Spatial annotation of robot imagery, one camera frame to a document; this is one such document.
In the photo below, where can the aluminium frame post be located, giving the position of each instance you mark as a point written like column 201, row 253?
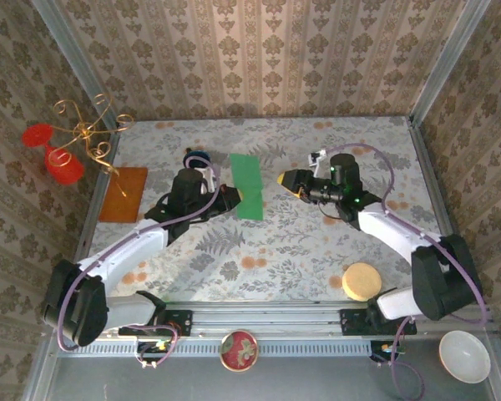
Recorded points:
column 455, row 46
column 67, row 46

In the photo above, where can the aluminium mounting rail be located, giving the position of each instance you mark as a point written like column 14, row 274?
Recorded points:
column 254, row 317

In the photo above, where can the floral tablecloth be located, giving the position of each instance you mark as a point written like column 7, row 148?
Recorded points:
column 275, row 271

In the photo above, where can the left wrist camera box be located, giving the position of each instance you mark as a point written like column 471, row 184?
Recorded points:
column 209, row 179

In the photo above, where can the green cloth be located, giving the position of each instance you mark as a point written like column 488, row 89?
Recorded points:
column 246, row 171

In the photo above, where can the red patterned small bowl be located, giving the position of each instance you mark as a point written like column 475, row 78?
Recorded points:
column 239, row 351

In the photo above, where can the white ceramic bowl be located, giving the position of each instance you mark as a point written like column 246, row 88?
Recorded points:
column 463, row 357

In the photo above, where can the blue enamel mug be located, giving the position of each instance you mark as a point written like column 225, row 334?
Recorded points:
column 196, row 156

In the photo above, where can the round yellow sponge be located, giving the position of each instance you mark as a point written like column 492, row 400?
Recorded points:
column 359, row 280

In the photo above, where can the aluminium table side rail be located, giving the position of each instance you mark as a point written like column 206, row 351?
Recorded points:
column 442, row 209
column 87, row 225

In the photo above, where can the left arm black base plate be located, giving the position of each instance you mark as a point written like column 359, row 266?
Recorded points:
column 183, row 321

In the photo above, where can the small circuit board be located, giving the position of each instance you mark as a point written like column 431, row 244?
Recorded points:
column 154, row 346
column 386, row 347

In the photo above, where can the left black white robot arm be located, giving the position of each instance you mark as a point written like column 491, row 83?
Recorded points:
column 125, row 259

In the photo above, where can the grey metal shelf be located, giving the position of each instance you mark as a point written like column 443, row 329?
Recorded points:
column 317, row 380

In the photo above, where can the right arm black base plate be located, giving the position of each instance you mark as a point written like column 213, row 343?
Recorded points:
column 350, row 321

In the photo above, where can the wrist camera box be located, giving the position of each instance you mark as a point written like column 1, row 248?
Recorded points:
column 209, row 179
column 316, row 159

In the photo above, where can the red plastic goblet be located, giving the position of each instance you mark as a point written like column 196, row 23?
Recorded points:
column 64, row 169

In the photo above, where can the orange-brown flat board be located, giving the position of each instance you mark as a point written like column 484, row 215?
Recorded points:
column 117, row 200

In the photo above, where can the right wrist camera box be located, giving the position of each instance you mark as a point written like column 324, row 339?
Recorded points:
column 316, row 159

